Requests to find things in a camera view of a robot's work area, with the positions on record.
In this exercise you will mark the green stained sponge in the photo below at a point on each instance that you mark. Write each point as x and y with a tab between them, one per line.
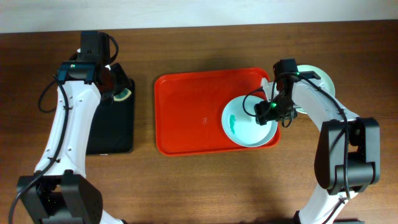
123	95

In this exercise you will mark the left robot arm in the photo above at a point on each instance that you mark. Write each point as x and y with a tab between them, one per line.
58	191

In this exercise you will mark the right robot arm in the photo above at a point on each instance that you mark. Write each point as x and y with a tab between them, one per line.
347	160

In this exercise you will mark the mint green plate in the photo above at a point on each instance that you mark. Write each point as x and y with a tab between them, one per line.
328	84

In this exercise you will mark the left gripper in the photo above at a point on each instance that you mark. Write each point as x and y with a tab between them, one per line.
124	79

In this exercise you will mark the red plastic tray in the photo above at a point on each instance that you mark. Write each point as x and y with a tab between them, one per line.
189	106

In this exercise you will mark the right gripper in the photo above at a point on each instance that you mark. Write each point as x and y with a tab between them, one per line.
263	114

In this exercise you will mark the black rectangular tray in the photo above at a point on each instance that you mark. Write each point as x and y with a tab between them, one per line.
112	128

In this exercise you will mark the light blue plate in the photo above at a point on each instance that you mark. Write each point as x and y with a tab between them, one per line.
241	128

